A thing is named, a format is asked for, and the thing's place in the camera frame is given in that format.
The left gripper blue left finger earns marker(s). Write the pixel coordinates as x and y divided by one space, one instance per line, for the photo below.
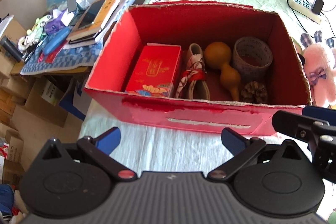
98 151

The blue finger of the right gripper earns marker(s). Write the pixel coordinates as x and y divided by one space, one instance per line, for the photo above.
318 112

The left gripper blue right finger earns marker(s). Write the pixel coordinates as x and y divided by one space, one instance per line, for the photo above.
245 152

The brown pine cone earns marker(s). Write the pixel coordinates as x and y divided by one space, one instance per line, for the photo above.
254 92

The small red gift box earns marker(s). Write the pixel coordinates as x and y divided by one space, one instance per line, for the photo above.
155 72

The white packing tape roll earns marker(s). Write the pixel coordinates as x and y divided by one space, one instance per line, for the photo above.
251 57

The orange wooden gourd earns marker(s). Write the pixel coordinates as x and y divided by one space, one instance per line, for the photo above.
218 57

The pink bunny plush toy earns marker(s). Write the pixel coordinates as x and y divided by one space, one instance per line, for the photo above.
319 68

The blue patterned cloth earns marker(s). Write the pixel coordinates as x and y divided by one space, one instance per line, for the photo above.
65 60

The black charger adapter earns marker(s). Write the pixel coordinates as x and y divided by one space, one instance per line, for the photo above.
317 6

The white power strip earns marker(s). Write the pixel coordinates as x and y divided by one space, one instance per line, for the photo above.
304 8

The yellow book stack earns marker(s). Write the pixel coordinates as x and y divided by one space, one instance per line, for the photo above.
101 20

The blue pencil case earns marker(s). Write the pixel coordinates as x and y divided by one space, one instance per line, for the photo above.
54 40

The cardboard storage box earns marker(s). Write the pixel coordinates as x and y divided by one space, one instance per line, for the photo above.
13 30

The purple tissue pack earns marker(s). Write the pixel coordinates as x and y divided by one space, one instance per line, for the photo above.
53 26

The large red cardboard box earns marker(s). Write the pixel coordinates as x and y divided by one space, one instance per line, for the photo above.
203 23

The green frog toy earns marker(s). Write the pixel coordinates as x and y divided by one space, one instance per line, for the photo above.
41 22

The tablet with dark screen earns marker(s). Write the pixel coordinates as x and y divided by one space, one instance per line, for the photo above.
91 14

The black thermos bottle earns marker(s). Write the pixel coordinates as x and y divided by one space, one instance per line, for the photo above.
11 49

